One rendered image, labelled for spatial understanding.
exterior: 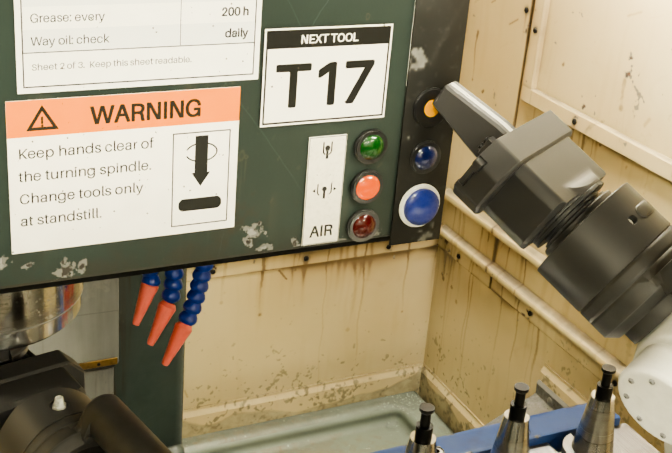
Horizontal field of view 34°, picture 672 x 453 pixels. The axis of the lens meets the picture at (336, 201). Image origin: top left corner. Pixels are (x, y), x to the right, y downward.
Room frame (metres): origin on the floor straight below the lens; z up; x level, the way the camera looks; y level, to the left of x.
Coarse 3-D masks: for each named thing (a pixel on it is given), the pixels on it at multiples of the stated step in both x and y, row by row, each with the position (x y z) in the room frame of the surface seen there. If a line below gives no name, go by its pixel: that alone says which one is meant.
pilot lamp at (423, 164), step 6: (420, 150) 0.77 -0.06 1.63; (426, 150) 0.77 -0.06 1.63; (432, 150) 0.77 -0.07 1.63; (420, 156) 0.77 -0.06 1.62; (426, 156) 0.77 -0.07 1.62; (432, 156) 0.77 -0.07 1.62; (420, 162) 0.77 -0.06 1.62; (426, 162) 0.77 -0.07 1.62; (432, 162) 0.77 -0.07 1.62; (420, 168) 0.77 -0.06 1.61; (426, 168) 0.77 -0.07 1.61
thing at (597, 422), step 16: (592, 400) 0.98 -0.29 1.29; (608, 400) 0.97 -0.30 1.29; (592, 416) 0.97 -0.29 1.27; (608, 416) 0.97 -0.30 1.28; (576, 432) 0.98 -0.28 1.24; (592, 432) 0.97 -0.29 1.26; (608, 432) 0.97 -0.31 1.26; (576, 448) 0.97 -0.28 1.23; (592, 448) 0.96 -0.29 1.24; (608, 448) 0.96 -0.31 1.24
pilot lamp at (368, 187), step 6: (360, 180) 0.75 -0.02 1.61; (366, 180) 0.75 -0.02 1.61; (372, 180) 0.75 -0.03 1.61; (378, 180) 0.75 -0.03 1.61; (360, 186) 0.74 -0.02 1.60; (366, 186) 0.74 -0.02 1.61; (372, 186) 0.75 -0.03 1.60; (378, 186) 0.75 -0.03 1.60; (360, 192) 0.74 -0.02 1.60; (366, 192) 0.75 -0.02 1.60; (372, 192) 0.75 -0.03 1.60; (366, 198) 0.75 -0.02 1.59
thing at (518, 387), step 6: (516, 384) 0.93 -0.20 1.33; (522, 384) 0.93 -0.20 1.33; (516, 390) 0.93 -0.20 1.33; (522, 390) 0.92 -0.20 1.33; (528, 390) 0.93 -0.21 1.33; (516, 396) 0.93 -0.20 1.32; (522, 396) 0.93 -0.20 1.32; (516, 402) 0.93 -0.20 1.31; (522, 402) 0.93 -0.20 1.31; (510, 408) 0.93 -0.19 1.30; (516, 408) 0.92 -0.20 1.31; (522, 408) 0.92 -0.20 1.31; (510, 414) 0.93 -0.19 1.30; (516, 414) 0.92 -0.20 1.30; (522, 414) 0.92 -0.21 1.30
